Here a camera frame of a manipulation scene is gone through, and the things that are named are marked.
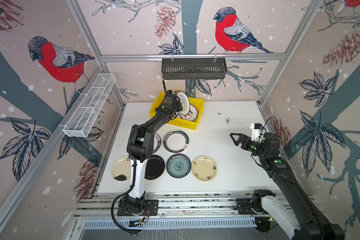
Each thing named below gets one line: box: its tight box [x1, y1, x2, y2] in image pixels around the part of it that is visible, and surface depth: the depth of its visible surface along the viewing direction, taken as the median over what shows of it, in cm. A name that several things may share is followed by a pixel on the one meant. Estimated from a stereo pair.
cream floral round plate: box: [191, 155, 218, 182], surface depth 89 cm
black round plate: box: [144, 154, 166, 180], surface depth 89 cm
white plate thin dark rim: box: [176, 91, 191, 116], surface depth 111 cm
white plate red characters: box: [176, 103, 199, 122], surface depth 113 cm
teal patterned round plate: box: [166, 153, 192, 179], surface depth 90 cm
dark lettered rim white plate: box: [152, 133, 162, 155], surface depth 99 cm
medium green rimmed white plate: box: [162, 129, 190, 153], surface depth 100 cm
